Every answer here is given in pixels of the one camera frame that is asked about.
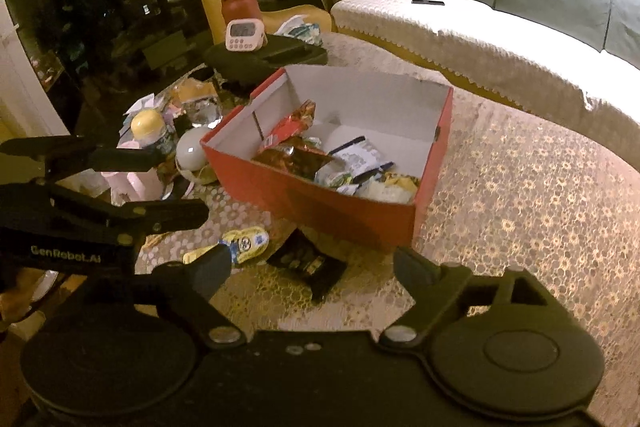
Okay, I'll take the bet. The black cookie snack packet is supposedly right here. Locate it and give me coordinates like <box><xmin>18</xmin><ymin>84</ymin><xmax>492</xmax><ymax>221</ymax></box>
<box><xmin>267</xmin><ymin>229</ymin><xmax>347</xmax><ymax>303</ymax></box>

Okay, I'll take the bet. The tissue pack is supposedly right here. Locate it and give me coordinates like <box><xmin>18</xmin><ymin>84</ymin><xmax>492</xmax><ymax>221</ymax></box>
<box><xmin>274</xmin><ymin>15</ymin><xmax>322</xmax><ymax>46</ymax></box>

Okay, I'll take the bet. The red checkered snack packet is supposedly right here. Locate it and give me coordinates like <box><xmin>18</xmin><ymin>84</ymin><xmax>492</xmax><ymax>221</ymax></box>
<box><xmin>258</xmin><ymin>100</ymin><xmax>316</xmax><ymax>152</ymax></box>

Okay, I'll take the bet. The yellow minion snack packet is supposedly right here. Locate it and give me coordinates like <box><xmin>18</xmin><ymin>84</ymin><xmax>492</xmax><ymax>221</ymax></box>
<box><xmin>182</xmin><ymin>227</ymin><xmax>270</xmax><ymax>265</ymax></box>

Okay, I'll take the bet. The black round tray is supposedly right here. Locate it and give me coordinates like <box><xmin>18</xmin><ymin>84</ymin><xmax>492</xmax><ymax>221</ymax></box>
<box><xmin>203</xmin><ymin>35</ymin><xmax>328</xmax><ymax>86</ymax></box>

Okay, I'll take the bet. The pale green snack packet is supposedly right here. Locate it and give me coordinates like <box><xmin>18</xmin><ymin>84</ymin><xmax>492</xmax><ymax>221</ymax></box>
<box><xmin>355</xmin><ymin>177</ymin><xmax>418</xmax><ymax>205</ymax></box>

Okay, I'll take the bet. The yellow printed snack packet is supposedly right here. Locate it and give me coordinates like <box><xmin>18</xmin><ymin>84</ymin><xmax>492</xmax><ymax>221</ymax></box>
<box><xmin>382</xmin><ymin>172</ymin><xmax>421</xmax><ymax>194</ymax></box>

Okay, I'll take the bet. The yellow snack bag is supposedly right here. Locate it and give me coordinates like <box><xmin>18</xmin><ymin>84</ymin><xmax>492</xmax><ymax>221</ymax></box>
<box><xmin>170</xmin><ymin>77</ymin><xmax>217</xmax><ymax>106</ymax></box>

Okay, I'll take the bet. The white digital timer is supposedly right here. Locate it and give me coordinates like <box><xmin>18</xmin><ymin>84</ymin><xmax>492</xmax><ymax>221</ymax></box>
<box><xmin>224</xmin><ymin>18</ymin><xmax>267</xmax><ymax>52</ymax></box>

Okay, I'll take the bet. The black remote control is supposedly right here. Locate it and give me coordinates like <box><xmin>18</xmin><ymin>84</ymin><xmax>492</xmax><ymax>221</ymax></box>
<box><xmin>411</xmin><ymin>0</ymin><xmax>446</xmax><ymax>6</ymax></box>

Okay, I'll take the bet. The brown Oreo snack packet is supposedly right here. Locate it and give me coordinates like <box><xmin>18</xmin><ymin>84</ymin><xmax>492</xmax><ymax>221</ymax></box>
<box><xmin>253</xmin><ymin>143</ymin><xmax>333</xmax><ymax>181</ymax></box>

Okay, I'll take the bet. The white round lamp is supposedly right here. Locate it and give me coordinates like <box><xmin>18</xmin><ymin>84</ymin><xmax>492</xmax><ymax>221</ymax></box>
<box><xmin>176</xmin><ymin>126</ymin><xmax>210</xmax><ymax>172</ymax></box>

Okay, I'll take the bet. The yellow lid vitamin bottle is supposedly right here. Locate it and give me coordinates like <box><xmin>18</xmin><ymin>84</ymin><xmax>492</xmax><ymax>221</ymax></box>
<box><xmin>130</xmin><ymin>108</ymin><xmax>176</xmax><ymax>157</ymax></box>

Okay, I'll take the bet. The white lace sofa cover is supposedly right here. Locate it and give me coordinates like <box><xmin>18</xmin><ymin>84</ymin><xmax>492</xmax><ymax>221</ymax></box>
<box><xmin>331</xmin><ymin>0</ymin><xmax>639</xmax><ymax>167</ymax></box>

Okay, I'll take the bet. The red white cardboard box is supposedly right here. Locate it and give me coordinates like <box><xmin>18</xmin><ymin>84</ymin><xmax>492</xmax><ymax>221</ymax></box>
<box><xmin>201</xmin><ymin>65</ymin><xmax>452</xmax><ymax>247</ymax></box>

